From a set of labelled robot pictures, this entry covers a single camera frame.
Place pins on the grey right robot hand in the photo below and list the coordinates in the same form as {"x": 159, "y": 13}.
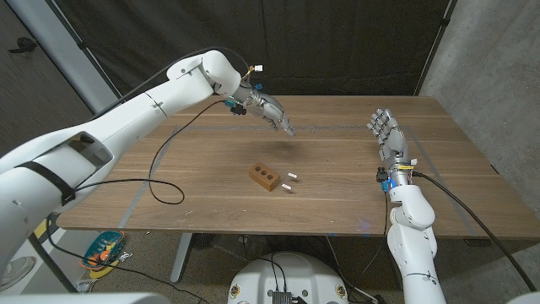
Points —
{"x": 394, "y": 145}

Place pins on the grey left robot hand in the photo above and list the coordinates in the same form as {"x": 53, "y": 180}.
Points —
{"x": 263, "y": 107}

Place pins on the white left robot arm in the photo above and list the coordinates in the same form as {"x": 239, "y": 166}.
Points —
{"x": 126, "y": 118}

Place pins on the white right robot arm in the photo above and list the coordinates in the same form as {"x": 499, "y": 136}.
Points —
{"x": 415, "y": 245}

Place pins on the brown block with three holes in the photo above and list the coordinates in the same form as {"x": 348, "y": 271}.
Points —
{"x": 266, "y": 179}

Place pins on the black backdrop pole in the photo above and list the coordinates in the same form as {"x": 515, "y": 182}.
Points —
{"x": 436, "y": 46}
{"x": 84, "y": 50}

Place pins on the dark round fan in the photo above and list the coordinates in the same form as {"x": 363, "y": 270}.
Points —
{"x": 205, "y": 240}

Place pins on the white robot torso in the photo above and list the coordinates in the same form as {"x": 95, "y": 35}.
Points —
{"x": 291, "y": 274}

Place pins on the grey table leg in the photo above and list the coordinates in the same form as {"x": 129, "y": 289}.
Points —
{"x": 180, "y": 257}

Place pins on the black module on torso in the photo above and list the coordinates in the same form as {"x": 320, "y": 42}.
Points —
{"x": 282, "y": 297}

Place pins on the white pillar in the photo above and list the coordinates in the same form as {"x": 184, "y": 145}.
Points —
{"x": 63, "y": 55}

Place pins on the teal tool tray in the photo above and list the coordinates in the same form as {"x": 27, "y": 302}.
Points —
{"x": 102, "y": 249}

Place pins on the yellow flat floor item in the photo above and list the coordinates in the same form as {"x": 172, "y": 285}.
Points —
{"x": 99, "y": 274}

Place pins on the grey shoe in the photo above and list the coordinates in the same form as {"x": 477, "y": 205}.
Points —
{"x": 19, "y": 268}

